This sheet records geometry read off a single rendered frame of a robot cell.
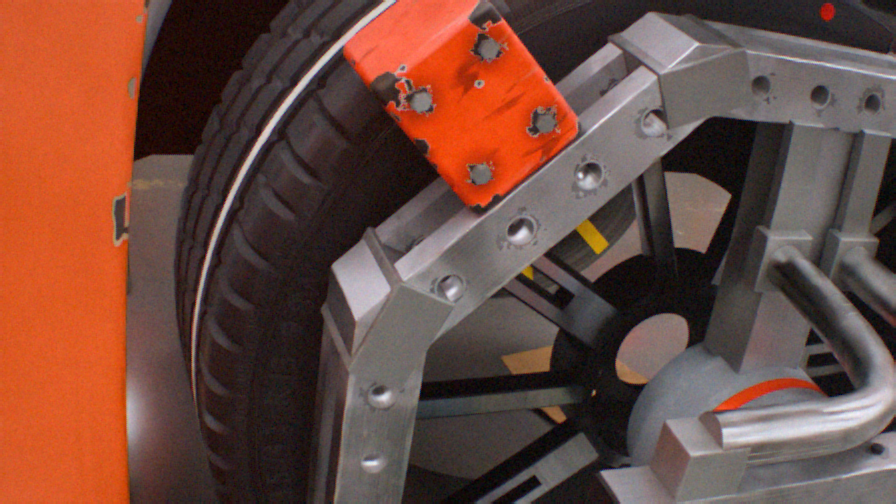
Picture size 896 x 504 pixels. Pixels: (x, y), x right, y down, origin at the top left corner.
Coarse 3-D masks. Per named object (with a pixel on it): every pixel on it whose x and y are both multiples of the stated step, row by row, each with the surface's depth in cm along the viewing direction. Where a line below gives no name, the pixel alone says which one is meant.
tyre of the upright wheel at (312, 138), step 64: (320, 0) 77; (384, 0) 70; (512, 0) 64; (576, 0) 65; (640, 0) 66; (704, 0) 67; (768, 0) 68; (832, 0) 69; (256, 64) 80; (576, 64) 66; (256, 128) 73; (320, 128) 65; (384, 128) 65; (192, 192) 83; (256, 192) 68; (320, 192) 65; (384, 192) 66; (192, 256) 78; (256, 256) 67; (320, 256) 67; (192, 320) 76; (256, 320) 68; (320, 320) 69; (192, 384) 80; (256, 384) 70; (256, 448) 72
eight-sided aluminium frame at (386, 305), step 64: (640, 64) 60; (704, 64) 59; (768, 64) 60; (832, 64) 62; (640, 128) 60; (832, 128) 63; (448, 192) 63; (512, 192) 59; (576, 192) 60; (384, 256) 62; (448, 256) 60; (512, 256) 61; (384, 320) 60; (448, 320) 61; (320, 384) 67; (384, 384) 62; (320, 448) 68; (384, 448) 64
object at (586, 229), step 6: (582, 222) 124; (588, 222) 125; (576, 228) 124; (582, 228) 125; (588, 228) 125; (594, 228) 125; (582, 234) 125; (588, 234) 125; (594, 234) 125; (588, 240) 126; (594, 240) 126; (600, 240) 126; (594, 246) 126; (600, 246) 126; (606, 246) 127; (528, 270) 125; (528, 276) 125
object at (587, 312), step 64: (640, 192) 75; (640, 256) 82; (704, 256) 80; (576, 320) 77; (640, 320) 84; (704, 320) 86; (448, 384) 78; (512, 384) 79; (576, 384) 79; (640, 384) 88; (832, 384) 98; (576, 448) 82
